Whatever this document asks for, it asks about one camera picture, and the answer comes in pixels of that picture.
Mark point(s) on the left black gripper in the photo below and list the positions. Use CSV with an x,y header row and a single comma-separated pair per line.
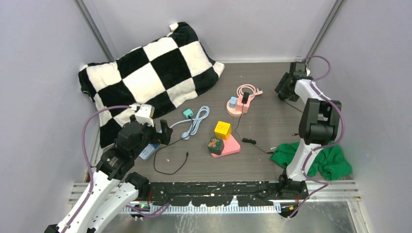
x,y
163,137

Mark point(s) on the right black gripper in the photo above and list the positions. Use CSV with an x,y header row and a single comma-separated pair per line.
x,y
281,87

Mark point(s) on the dark green cube socket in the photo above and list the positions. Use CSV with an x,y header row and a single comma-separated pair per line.
x,y
215,145

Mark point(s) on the pink cube socket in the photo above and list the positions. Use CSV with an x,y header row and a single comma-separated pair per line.
x,y
242,107

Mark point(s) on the yellow cube socket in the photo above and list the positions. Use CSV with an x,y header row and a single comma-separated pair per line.
x,y
223,130

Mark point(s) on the light blue plug adapter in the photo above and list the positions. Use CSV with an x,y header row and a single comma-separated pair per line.
x,y
232,102

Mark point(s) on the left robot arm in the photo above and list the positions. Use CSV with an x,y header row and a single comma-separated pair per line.
x,y
112,186

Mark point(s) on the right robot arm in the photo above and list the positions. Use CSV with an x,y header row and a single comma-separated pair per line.
x,y
318,126

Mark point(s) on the teal usb charger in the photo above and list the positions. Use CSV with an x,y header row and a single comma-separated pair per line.
x,y
188,113

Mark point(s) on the pink round power strip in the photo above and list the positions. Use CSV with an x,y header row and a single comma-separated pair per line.
x,y
246,90

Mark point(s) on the black white checkered pillow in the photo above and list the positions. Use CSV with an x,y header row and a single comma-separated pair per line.
x,y
164,73

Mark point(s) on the pink triangular power strip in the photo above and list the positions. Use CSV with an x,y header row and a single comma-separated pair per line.
x,y
230,146

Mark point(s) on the green cloth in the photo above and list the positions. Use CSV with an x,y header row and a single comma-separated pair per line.
x,y
329,162

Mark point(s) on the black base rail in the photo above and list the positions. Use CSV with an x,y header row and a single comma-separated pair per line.
x,y
213,194

